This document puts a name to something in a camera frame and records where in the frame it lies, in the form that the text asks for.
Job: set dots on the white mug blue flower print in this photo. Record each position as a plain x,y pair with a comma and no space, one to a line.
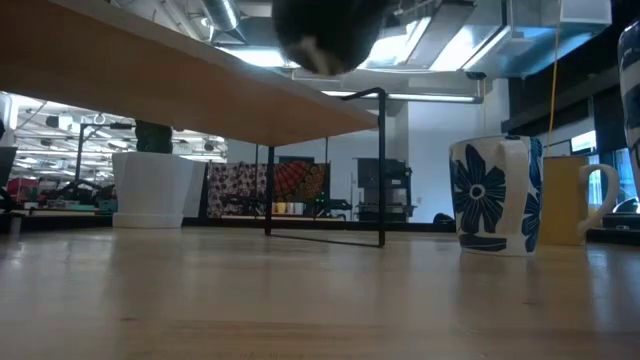
475,195

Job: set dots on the dark green cactus plant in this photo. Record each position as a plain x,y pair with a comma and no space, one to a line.
152,137

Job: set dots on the white faceted planter pot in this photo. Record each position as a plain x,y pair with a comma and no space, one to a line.
150,190

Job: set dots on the floral patterned fabric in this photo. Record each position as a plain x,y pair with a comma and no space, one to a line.
232,187

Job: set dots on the silver ceiling duct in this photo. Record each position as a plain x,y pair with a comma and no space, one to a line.
220,12

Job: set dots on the orange mandala fabric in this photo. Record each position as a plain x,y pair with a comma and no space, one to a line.
300,180

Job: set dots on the black round object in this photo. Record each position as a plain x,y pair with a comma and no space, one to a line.
443,218

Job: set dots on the small white cup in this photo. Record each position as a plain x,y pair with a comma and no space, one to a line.
299,208
291,208

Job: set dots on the blue white striped mug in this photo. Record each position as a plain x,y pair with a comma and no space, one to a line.
631,75

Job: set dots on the small yellow cup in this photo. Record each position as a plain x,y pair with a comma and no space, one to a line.
281,208

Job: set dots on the black cabinet machine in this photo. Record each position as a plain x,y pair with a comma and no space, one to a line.
390,190

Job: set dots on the long ceiling light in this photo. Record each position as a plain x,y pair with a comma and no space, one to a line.
430,97

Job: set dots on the bright wall screen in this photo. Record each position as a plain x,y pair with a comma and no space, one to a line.
583,142

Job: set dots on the teal box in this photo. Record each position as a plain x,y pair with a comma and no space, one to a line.
107,205

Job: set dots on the wooden shelf riser black frame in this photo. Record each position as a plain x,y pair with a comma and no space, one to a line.
150,75

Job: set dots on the matte black round mug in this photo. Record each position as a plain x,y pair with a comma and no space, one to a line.
325,30

